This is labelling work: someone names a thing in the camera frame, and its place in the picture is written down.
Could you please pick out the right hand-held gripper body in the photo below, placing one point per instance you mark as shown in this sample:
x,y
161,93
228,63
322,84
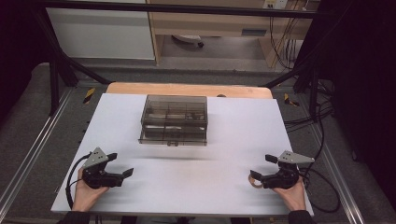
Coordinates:
x,y
285,177

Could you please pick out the wooden table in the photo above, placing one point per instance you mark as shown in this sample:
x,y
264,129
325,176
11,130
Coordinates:
x,y
186,89

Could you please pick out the black metal frame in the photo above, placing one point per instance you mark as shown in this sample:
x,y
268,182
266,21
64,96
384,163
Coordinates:
x,y
174,7

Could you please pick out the smoky transparent drawer box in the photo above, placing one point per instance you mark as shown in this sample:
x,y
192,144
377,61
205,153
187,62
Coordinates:
x,y
174,119

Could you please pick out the person's right hand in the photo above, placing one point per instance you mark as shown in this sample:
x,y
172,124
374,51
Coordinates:
x,y
292,196

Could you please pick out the person's left hand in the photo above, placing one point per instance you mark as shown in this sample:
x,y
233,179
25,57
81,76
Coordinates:
x,y
85,195

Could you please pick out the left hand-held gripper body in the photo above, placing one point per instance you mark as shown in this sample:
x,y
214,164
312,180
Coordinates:
x,y
99,178

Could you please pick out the aluminium rail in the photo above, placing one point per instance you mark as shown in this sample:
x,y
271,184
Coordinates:
x,y
34,146
337,177

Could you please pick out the white cabinet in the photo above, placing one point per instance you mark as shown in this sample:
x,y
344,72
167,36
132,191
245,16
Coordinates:
x,y
102,29

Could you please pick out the white power strip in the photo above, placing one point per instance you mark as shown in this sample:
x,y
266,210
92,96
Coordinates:
x,y
275,3

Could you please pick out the white table board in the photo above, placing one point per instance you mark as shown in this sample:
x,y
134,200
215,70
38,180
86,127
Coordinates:
x,y
199,174

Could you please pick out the white and black device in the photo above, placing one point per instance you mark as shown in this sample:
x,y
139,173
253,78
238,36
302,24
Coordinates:
x,y
188,39

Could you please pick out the black curtain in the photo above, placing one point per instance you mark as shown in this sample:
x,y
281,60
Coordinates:
x,y
364,77
18,46

